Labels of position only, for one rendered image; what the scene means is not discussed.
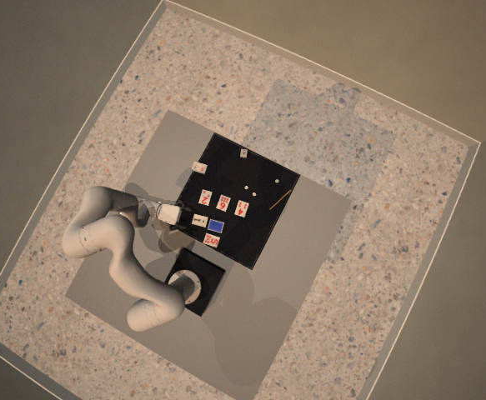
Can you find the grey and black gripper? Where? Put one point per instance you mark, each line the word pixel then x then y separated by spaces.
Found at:
pixel 171 213

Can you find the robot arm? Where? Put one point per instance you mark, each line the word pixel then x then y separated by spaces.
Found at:
pixel 116 232

